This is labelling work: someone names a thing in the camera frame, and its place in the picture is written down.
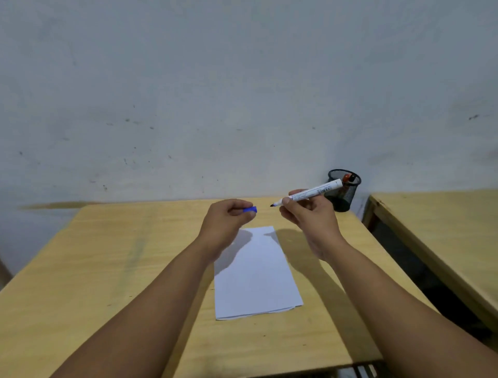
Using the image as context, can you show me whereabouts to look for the white folded paper sheet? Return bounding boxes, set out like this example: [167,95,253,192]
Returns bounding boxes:
[213,226,304,321]

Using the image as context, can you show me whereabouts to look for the white marker pen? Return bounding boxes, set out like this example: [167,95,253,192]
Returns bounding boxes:
[270,179,344,207]

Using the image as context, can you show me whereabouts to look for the wooden side table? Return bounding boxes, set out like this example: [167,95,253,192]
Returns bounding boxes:
[362,190,498,332]

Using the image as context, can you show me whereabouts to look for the black mesh pen holder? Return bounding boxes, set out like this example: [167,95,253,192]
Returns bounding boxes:
[325,169,362,213]

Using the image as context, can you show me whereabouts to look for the person's left hand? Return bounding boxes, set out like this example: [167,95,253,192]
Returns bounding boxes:
[197,199,254,261]

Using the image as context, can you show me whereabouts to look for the person's left forearm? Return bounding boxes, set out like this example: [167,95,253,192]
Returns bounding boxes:
[51,238,222,378]

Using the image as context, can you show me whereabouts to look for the person's right hand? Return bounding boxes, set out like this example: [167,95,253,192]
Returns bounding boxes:
[279,189,348,262]

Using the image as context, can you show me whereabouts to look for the person's right forearm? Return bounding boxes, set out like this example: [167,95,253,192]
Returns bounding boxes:
[326,241,498,378]

